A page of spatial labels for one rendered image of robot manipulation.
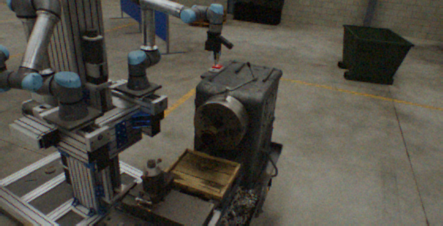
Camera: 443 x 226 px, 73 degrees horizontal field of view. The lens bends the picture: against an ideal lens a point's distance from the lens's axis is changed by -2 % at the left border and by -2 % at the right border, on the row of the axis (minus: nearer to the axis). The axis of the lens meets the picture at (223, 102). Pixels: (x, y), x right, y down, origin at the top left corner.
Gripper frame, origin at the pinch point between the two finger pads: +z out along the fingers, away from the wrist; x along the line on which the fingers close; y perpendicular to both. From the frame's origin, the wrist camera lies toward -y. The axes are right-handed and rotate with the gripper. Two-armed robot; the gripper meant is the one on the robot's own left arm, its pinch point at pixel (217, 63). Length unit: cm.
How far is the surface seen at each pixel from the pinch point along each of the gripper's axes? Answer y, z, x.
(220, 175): -21, 49, 41
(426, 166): -195, 137, -173
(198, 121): 1.0, 29.4, 23.5
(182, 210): -18, 41, 80
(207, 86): 3.2, 13.9, 5.7
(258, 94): -29.2, 12.7, 4.4
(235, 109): -20.7, 17.1, 21.2
